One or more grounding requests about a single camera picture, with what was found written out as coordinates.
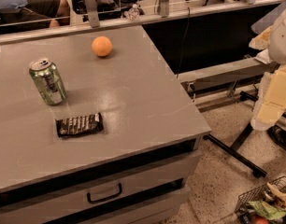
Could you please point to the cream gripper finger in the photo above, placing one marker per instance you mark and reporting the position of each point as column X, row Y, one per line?
column 271, row 103
column 261, row 41

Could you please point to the orange fruit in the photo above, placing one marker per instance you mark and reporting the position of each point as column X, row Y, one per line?
column 102, row 46

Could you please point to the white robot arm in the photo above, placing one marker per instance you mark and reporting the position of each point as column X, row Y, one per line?
column 277, row 40

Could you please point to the green soda can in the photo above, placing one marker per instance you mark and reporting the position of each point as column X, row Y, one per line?
column 48, row 81

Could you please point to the white tissue packet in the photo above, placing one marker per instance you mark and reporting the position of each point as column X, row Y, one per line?
column 263, row 57

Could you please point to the black metal stand base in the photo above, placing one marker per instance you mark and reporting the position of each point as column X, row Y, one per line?
column 245, row 150

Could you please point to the green snack bag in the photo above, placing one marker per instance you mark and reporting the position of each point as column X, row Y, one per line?
column 266, row 210

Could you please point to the clear plastic water bottle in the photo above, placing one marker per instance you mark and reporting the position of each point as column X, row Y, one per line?
column 133, row 13

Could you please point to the grey drawer cabinet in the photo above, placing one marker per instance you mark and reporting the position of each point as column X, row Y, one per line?
column 90, row 140

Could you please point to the black snack bar wrapper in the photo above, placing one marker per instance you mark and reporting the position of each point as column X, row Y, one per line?
column 80, row 125

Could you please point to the seated person in background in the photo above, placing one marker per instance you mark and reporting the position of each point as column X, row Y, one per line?
column 26, row 15

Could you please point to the metal railing frame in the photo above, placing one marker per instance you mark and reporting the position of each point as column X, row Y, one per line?
column 155, row 11

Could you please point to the black wire basket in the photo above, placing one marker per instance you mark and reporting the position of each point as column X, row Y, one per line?
column 273, row 192

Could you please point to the black drawer handle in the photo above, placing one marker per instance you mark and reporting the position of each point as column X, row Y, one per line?
column 103, row 193

